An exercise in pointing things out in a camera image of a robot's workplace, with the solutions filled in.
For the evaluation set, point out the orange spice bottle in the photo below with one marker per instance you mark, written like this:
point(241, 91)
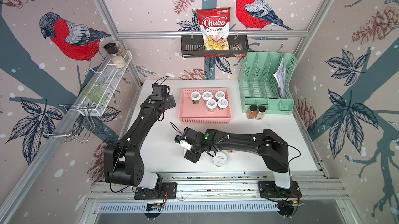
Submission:
point(252, 112)

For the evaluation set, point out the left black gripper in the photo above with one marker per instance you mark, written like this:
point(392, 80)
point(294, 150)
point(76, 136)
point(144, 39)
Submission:
point(170, 101)

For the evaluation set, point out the white yogurt bottle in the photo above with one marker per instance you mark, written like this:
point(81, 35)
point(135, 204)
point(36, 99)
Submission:
point(222, 103)
point(219, 95)
point(207, 96)

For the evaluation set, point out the green glass cup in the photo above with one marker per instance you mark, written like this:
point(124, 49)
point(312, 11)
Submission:
point(95, 93)

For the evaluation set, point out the red Chuba chips bag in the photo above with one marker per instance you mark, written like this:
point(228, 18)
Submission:
point(215, 27)

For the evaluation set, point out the green yogurt cup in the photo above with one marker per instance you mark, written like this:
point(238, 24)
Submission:
point(220, 159)
point(211, 105)
point(186, 152)
point(195, 97)

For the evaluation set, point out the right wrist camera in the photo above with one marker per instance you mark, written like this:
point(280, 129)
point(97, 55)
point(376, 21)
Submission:
point(185, 144)

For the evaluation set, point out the beige spice bottle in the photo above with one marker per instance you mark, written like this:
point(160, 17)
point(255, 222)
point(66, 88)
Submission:
point(260, 112)

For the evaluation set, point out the black wire wall basket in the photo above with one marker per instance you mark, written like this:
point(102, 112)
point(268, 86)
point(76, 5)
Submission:
point(194, 47)

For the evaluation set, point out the papers in organizer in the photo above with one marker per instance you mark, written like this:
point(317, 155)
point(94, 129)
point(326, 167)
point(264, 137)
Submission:
point(280, 76)

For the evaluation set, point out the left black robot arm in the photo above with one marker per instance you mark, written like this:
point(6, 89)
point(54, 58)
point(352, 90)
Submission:
point(123, 163)

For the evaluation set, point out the green plastic file organizer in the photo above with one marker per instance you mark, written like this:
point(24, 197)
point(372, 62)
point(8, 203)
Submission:
point(258, 85)

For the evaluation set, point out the wire rack hanger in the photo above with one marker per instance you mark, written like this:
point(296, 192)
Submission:
point(65, 130)

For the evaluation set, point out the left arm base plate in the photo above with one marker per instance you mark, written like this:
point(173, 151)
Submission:
point(163, 191)

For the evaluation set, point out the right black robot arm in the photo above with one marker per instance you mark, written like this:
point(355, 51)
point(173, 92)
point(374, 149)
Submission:
point(268, 145)

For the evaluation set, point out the pink plastic basket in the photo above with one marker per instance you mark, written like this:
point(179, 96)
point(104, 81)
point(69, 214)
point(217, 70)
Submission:
point(190, 113)

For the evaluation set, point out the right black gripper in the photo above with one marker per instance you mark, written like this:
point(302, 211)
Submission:
point(190, 158)

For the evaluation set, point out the white wire wall shelf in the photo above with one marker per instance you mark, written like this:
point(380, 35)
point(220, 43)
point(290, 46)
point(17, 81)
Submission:
point(109, 78)

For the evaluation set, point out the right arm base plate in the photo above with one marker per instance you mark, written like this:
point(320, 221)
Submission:
point(268, 190)

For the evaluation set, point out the black lid spice jar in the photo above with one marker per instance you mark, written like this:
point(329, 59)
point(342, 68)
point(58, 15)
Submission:
point(116, 58)

